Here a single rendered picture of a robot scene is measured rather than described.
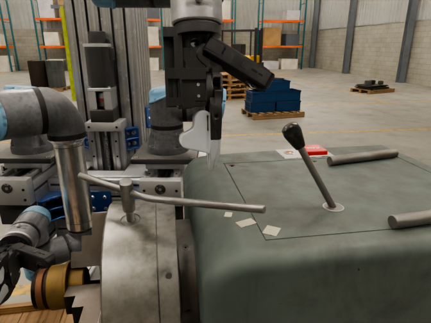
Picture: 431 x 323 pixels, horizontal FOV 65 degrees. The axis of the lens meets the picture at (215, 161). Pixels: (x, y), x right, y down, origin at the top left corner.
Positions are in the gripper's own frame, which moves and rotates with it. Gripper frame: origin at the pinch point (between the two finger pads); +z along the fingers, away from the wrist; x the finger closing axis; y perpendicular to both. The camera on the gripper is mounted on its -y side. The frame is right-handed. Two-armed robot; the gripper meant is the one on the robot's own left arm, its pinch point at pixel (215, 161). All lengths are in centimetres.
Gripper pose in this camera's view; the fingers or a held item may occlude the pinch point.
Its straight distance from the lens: 53.2
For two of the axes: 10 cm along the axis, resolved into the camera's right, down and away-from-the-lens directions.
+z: 0.3, 9.9, 1.3
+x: 1.5, 1.2, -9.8
